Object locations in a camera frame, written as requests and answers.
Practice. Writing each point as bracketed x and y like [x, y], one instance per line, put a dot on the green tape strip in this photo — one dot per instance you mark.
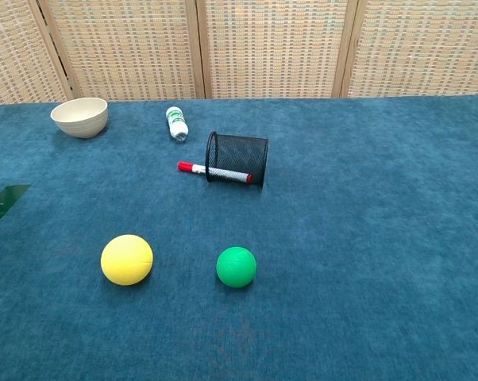
[8, 200]

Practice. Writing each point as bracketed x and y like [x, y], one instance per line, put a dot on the beige ribbed bowl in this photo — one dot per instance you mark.
[80, 116]

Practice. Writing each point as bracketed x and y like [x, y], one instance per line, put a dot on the yellow foam ball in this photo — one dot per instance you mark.
[126, 260]

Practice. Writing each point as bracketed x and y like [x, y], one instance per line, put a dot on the small white plastic bottle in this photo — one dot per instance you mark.
[176, 124]

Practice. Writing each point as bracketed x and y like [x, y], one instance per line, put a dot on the red and white marker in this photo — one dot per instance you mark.
[219, 172]

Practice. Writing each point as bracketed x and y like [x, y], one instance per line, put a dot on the black mesh pen holder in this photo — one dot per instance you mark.
[239, 152]

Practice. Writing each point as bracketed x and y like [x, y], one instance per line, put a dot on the green ball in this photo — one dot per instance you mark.
[236, 266]

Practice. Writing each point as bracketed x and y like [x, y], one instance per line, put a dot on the woven folding screen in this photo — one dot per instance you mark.
[239, 47]

